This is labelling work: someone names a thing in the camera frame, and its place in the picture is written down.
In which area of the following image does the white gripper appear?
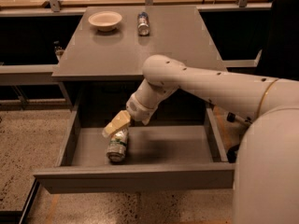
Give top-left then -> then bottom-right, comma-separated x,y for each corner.
102,93 -> 156,138

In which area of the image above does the green white 7up can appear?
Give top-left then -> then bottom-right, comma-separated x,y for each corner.
107,128 -> 129,162

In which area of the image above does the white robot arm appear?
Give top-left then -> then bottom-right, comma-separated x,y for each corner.
103,55 -> 299,224

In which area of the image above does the grey open top drawer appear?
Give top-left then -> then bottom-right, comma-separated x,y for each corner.
34,107 -> 234,193

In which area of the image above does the grey cabinet counter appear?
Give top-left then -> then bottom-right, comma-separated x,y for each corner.
51,5 -> 229,110

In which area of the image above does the blue silver soda can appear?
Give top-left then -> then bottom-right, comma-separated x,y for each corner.
137,12 -> 150,36

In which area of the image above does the left grey side shelf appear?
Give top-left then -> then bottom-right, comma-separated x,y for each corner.
0,64 -> 57,86

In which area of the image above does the grey side shelf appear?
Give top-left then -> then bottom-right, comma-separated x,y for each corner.
0,64 -> 57,86
223,51 -> 262,67

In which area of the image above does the small glass jar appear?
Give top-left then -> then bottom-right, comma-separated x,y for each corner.
53,41 -> 64,60

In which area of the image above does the white paper bowl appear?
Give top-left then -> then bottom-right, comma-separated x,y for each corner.
88,11 -> 122,32

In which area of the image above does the right grey side shelf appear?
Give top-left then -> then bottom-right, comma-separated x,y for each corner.
223,51 -> 262,67

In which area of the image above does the black office chair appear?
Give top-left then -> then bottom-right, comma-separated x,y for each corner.
253,0 -> 299,160

